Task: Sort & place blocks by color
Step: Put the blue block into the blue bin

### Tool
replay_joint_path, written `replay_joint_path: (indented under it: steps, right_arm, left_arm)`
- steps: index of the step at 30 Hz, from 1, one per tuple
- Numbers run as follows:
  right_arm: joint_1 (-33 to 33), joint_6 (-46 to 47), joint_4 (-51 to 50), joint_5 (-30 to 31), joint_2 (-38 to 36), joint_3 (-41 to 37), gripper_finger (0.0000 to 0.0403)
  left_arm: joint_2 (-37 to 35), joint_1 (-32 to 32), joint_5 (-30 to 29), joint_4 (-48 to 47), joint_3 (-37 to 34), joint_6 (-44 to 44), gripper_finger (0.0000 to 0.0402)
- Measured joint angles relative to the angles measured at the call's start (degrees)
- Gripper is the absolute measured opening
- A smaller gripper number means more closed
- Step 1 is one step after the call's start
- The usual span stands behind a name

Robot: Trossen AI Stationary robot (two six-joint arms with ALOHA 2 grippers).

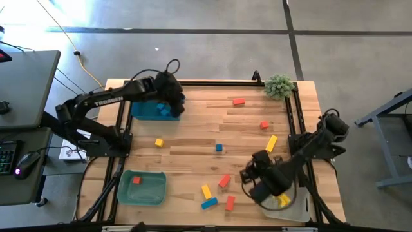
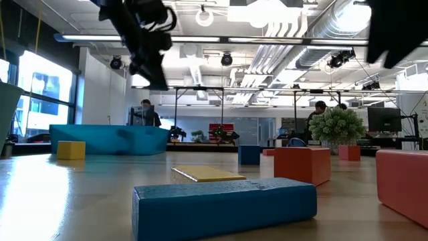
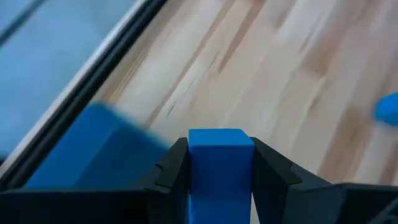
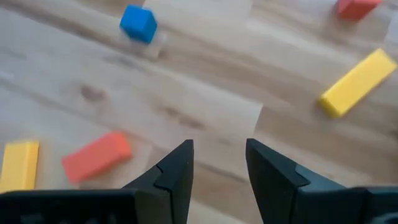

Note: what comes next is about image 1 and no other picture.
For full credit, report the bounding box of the small black desktop device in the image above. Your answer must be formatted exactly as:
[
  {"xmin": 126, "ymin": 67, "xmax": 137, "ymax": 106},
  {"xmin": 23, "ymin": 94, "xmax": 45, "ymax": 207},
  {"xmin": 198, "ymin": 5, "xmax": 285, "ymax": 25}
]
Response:
[{"xmin": 0, "ymin": 48, "xmax": 13, "ymax": 64}]

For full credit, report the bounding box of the green plastic bin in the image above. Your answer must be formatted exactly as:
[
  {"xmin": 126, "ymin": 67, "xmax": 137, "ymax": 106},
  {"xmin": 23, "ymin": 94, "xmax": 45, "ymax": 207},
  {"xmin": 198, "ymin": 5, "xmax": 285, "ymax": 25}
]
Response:
[{"xmin": 117, "ymin": 169, "xmax": 168, "ymax": 207}]

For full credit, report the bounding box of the black backlit keyboard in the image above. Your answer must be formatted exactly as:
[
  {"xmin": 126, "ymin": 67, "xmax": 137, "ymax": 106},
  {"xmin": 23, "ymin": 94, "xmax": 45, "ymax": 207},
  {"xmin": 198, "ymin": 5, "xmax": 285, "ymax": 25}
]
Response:
[{"xmin": 0, "ymin": 140, "xmax": 19, "ymax": 177}]

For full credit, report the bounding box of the artificial green potted plant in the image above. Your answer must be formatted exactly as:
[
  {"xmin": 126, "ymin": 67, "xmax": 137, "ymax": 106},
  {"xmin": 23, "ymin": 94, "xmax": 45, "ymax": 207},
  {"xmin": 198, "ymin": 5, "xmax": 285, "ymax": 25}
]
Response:
[{"xmin": 263, "ymin": 74, "xmax": 295, "ymax": 101}]

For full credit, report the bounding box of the blue metal cart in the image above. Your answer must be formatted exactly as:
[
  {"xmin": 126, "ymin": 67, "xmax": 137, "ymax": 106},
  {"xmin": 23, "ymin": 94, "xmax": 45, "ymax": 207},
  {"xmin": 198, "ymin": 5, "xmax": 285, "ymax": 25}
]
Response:
[{"xmin": 353, "ymin": 88, "xmax": 412, "ymax": 189}]

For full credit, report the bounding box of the black aluminium table frame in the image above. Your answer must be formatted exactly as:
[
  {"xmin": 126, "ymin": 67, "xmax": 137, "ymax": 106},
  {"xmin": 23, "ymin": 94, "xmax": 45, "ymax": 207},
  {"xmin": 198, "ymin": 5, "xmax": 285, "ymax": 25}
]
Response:
[{"xmin": 75, "ymin": 70, "xmax": 347, "ymax": 226}]

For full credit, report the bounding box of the yellow floor cable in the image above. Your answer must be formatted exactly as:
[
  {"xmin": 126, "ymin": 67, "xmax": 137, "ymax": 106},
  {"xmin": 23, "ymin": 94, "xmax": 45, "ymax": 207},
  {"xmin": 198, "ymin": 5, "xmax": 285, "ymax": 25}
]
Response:
[{"xmin": 77, "ymin": 54, "xmax": 106, "ymax": 90}]

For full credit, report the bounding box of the translucent white plastic bin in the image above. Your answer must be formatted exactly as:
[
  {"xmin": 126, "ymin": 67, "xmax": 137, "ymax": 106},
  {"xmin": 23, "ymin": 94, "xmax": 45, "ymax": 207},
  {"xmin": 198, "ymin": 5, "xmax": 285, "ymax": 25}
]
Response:
[{"xmin": 261, "ymin": 185, "xmax": 312, "ymax": 223}]

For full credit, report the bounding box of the long blue block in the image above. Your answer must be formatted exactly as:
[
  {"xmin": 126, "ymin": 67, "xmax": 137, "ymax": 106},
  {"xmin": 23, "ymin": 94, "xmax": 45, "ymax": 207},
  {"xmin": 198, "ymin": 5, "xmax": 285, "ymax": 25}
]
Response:
[{"xmin": 200, "ymin": 197, "xmax": 219, "ymax": 211}]

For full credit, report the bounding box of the black computer mouse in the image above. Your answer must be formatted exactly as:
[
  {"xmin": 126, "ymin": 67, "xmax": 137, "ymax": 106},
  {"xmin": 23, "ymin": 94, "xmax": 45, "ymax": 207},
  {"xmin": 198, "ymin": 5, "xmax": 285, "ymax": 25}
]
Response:
[{"xmin": 13, "ymin": 151, "xmax": 41, "ymax": 180}]

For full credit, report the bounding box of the white box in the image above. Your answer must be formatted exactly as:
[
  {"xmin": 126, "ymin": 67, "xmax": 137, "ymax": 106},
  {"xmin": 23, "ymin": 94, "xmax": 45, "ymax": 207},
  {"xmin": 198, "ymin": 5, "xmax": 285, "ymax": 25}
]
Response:
[{"xmin": 59, "ymin": 130, "xmax": 91, "ymax": 161}]

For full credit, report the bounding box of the black floor cable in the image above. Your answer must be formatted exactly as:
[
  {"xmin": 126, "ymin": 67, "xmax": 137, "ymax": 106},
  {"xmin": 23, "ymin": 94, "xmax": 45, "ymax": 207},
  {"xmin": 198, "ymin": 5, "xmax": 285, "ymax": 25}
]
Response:
[{"xmin": 53, "ymin": 67, "xmax": 104, "ymax": 97}]

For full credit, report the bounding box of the dark grey desk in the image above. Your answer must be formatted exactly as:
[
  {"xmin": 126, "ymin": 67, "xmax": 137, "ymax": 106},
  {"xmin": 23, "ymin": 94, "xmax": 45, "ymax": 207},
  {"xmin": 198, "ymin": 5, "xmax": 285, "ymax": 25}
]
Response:
[{"xmin": 0, "ymin": 127, "xmax": 52, "ymax": 206}]

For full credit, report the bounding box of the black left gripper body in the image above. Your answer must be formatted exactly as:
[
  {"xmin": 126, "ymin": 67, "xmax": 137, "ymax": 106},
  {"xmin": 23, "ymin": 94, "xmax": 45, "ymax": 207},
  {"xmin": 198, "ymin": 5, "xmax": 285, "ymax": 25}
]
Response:
[{"xmin": 165, "ymin": 90, "xmax": 187, "ymax": 119}]

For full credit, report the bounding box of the blue plastic bin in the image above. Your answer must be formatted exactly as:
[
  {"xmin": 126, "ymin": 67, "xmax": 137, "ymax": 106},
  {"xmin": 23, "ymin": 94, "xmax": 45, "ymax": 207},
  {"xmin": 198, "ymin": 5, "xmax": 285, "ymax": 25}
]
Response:
[{"xmin": 131, "ymin": 93, "xmax": 186, "ymax": 122}]

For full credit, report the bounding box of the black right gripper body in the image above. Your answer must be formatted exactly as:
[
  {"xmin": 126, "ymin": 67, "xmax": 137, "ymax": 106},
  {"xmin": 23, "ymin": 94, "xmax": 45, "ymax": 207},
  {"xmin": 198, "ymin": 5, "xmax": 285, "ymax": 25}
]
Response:
[{"xmin": 240, "ymin": 150, "xmax": 274, "ymax": 188}]

